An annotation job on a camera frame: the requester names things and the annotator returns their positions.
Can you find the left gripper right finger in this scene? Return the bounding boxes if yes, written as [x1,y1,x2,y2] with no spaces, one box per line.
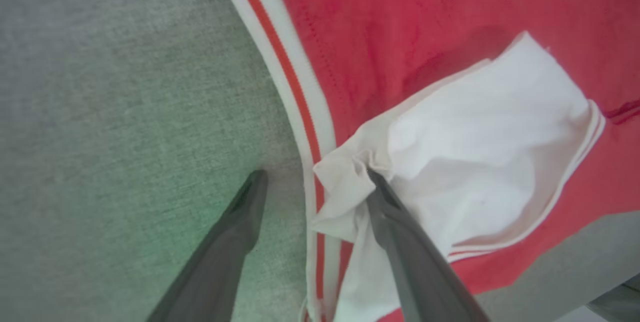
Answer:
[366,167,494,322]

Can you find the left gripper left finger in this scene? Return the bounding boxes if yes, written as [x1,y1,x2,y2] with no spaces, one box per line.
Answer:
[144,169,270,322]

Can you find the red and white jersey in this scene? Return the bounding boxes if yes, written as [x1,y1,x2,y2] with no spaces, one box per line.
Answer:
[210,0,640,322]

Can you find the grey fabric sofa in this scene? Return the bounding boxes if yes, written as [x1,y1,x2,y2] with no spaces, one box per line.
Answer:
[0,0,640,322]

